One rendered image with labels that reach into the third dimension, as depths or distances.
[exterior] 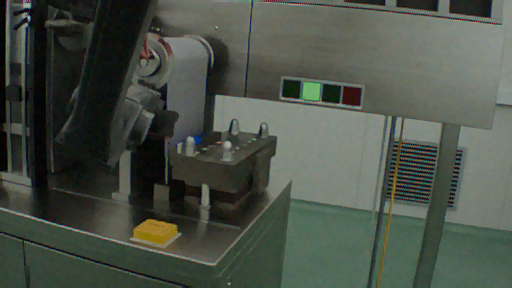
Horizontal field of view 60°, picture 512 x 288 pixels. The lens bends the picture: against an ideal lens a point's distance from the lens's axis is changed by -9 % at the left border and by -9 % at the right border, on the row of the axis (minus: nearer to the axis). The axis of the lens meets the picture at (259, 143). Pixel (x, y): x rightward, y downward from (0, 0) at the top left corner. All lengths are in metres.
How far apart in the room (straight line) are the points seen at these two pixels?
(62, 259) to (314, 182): 2.98
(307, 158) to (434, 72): 2.60
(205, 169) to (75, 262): 0.38
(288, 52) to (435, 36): 0.43
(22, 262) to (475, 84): 1.30
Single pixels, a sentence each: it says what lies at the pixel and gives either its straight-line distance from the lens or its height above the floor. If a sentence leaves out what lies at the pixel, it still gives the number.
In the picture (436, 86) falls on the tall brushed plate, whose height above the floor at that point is 1.24.
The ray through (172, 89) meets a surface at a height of 1.18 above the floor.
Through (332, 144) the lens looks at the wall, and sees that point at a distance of 3.83.
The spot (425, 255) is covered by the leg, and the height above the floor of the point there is 0.66.
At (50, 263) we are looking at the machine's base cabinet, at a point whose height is 0.78.
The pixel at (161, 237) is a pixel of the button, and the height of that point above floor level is 0.92.
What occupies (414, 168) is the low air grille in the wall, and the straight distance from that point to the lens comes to 3.82.
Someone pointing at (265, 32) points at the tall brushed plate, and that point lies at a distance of 1.46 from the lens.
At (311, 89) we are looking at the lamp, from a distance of 1.42.
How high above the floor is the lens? 1.32
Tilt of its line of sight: 12 degrees down
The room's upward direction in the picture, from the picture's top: 5 degrees clockwise
